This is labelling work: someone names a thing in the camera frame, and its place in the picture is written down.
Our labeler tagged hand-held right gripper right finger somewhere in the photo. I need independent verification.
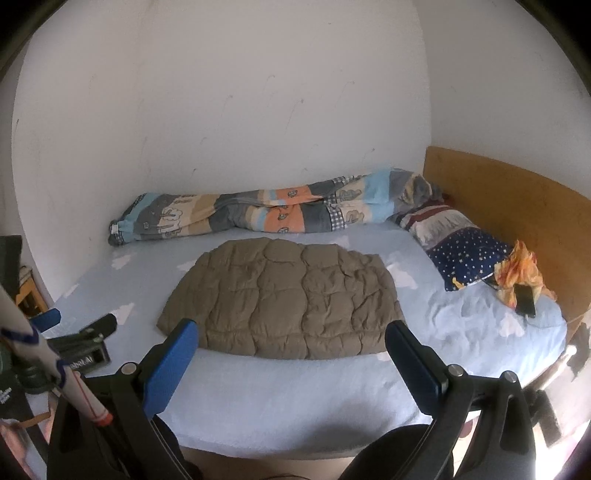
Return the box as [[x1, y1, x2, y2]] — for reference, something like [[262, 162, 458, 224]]
[[385, 320, 536, 480]]

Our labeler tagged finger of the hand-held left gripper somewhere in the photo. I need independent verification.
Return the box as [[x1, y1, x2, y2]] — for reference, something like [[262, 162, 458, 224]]
[[48, 314, 117, 356], [30, 308, 62, 332]]

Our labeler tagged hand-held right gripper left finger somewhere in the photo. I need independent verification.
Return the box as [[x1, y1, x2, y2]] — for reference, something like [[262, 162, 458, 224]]
[[46, 318, 199, 480]]

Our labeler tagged olive quilted hooded jacket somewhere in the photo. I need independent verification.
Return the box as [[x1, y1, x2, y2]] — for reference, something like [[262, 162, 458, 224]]
[[156, 237, 407, 361]]

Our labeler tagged white patterned tube, red band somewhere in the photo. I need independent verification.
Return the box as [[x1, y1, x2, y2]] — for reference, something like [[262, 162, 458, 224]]
[[0, 281, 115, 425]]

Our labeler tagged wooden shelf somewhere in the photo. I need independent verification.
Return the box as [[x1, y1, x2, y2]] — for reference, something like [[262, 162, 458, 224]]
[[16, 265, 49, 319]]

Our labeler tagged black board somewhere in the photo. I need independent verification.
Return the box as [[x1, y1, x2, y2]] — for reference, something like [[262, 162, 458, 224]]
[[0, 235, 24, 301]]

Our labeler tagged bed with light blue sheet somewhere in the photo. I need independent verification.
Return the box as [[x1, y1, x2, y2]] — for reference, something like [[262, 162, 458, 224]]
[[46, 222, 568, 450]]

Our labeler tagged navy star print pillow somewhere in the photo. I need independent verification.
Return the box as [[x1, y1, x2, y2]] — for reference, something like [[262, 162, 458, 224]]
[[425, 226, 513, 292]]

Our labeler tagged smartphone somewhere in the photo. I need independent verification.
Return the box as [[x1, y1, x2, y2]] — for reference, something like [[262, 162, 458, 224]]
[[513, 284, 539, 318]]

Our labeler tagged white rod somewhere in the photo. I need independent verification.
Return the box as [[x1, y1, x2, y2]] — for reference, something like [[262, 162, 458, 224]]
[[536, 346, 578, 391]]

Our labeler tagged orange cloth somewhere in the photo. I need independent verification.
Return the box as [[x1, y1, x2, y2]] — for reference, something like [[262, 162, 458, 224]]
[[494, 240, 557, 309]]

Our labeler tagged striped red and white pillow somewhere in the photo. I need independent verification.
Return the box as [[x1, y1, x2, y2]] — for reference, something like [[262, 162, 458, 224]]
[[392, 203, 476, 250]]

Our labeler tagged patterned patchwork quilt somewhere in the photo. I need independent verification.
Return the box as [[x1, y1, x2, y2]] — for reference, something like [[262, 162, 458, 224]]
[[107, 167, 439, 247]]

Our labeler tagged wooden headboard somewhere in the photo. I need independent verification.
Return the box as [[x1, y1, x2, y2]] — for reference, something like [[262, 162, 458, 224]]
[[422, 145, 591, 326]]

